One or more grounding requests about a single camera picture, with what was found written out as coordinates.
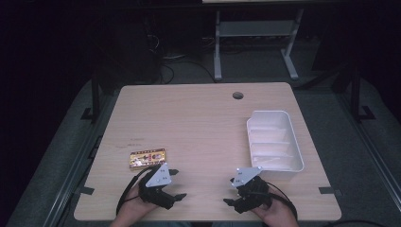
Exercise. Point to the person's right hand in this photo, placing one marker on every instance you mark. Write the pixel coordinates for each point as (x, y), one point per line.
(279, 211)

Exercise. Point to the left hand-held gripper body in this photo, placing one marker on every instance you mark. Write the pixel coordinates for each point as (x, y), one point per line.
(157, 179)

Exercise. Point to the person's left hand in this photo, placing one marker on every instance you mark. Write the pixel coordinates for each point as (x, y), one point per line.
(135, 208)

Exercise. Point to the black tape strip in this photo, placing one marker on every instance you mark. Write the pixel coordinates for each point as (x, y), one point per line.
(327, 190)
(87, 190)

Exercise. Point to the yellow printed packet box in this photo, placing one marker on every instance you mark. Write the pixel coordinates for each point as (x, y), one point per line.
(147, 158)

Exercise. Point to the white plastic divided bin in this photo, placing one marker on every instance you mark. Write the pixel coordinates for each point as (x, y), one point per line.
(272, 142)

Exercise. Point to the white metal desk frame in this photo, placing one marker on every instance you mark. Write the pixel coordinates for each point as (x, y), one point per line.
(257, 28)

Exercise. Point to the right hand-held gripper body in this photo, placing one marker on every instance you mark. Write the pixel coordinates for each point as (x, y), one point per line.
(252, 194)

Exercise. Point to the black metal stand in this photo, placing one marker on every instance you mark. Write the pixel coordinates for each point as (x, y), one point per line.
(356, 94)
(95, 101)

